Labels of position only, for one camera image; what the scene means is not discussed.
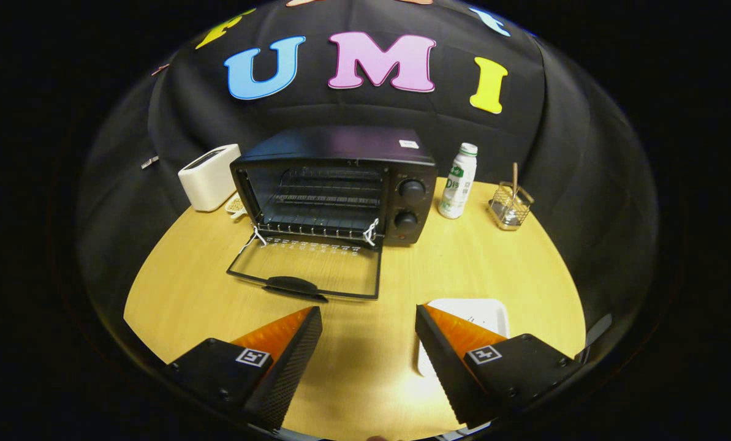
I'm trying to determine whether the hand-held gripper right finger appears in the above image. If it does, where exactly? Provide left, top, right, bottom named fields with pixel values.
left=415, top=304, right=586, bottom=429

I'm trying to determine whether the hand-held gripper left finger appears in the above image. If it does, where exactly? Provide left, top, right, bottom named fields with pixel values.
left=163, top=306, right=323, bottom=432

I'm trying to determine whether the white square plate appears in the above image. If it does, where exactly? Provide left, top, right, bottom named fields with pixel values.
left=417, top=298, right=510, bottom=377

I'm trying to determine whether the black toaster oven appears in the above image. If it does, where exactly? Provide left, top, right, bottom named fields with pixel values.
left=226, top=126, right=437, bottom=302

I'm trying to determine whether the white bread toaster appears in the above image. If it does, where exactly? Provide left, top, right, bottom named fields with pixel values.
left=178, top=144, right=242, bottom=213

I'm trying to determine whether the white bottle with green label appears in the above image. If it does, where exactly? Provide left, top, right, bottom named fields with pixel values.
left=437, top=143, right=479, bottom=219

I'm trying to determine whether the black backdrop cloth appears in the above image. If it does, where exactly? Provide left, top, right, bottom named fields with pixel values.
left=77, top=0, right=659, bottom=344

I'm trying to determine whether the small wire basket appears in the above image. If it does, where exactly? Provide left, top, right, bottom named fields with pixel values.
left=488, top=181, right=534, bottom=231

